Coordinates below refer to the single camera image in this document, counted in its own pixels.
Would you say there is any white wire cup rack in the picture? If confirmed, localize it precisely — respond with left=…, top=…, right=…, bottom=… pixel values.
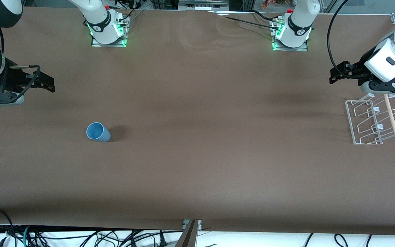
left=345, top=93, right=395, bottom=145

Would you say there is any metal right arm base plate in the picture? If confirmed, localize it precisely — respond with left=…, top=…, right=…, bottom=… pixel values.
left=91, top=14, right=131, bottom=48

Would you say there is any metal table support beam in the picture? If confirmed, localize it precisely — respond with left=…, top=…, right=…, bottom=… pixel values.
left=175, top=220, right=202, bottom=247

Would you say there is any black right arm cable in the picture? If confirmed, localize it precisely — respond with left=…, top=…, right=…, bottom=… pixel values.
left=0, top=27, right=41, bottom=104

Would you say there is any white power strip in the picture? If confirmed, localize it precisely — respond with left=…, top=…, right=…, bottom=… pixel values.
left=178, top=0, right=229, bottom=11

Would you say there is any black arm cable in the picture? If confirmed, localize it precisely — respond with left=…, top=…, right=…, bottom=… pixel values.
left=327, top=0, right=368, bottom=80
left=0, top=27, right=41, bottom=104

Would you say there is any blue plastic cup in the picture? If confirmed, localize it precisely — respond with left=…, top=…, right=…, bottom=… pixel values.
left=86, top=122, right=111, bottom=142

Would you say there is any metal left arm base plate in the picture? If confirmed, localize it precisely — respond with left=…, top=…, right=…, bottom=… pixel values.
left=272, top=19, right=309, bottom=52

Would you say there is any long black table cable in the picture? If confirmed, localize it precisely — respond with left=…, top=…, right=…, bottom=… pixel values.
left=215, top=12, right=282, bottom=31

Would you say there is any short black table cable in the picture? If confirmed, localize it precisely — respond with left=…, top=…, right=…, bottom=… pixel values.
left=250, top=10, right=280, bottom=22

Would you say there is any orange background clutter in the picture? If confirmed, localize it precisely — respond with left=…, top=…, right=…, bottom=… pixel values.
left=261, top=0, right=288, bottom=9

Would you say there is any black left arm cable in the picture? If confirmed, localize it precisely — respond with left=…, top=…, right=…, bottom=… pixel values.
left=327, top=0, right=368, bottom=80

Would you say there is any teal floor cable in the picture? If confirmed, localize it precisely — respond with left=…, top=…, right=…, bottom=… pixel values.
left=23, top=225, right=32, bottom=247

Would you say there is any black coiled hanging cable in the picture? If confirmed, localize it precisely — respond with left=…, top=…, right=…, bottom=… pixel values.
left=334, top=233, right=349, bottom=247

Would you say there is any brown table cover sheet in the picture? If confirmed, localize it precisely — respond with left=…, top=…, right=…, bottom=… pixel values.
left=0, top=7, right=395, bottom=236

